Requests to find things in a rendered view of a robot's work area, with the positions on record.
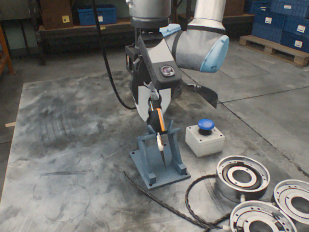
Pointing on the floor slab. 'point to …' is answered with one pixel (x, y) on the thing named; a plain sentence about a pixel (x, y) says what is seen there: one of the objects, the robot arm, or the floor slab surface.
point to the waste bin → (206, 94)
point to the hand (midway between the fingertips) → (154, 116)
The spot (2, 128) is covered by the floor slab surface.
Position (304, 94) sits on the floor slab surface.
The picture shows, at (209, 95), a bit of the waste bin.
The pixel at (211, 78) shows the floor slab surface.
